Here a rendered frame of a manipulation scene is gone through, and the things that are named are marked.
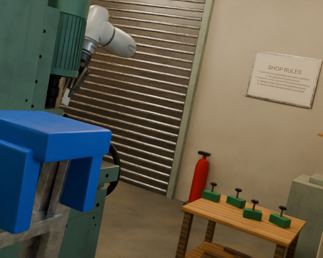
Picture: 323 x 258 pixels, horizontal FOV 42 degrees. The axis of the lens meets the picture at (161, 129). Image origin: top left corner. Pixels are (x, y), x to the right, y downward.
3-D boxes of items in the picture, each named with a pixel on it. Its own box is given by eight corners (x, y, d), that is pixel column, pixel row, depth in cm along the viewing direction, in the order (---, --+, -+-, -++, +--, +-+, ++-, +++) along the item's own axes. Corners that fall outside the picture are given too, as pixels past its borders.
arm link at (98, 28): (85, 34, 172) (109, 48, 181) (98, -1, 173) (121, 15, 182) (71, 34, 179) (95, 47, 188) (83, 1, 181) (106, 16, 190)
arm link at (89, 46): (89, 37, 173) (84, 50, 172) (102, 46, 181) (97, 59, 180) (73, 34, 177) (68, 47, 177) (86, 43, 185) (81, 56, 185)
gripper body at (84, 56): (71, 47, 177) (63, 67, 176) (85, 50, 173) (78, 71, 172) (81, 54, 184) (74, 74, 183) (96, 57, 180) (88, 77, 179)
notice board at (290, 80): (310, 108, 395) (322, 60, 390) (310, 108, 394) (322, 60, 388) (245, 95, 423) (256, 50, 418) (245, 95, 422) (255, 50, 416)
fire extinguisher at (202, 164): (204, 208, 445) (216, 153, 438) (198, 212, 428) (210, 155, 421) (189, 203, 453) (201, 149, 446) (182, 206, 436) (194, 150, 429)
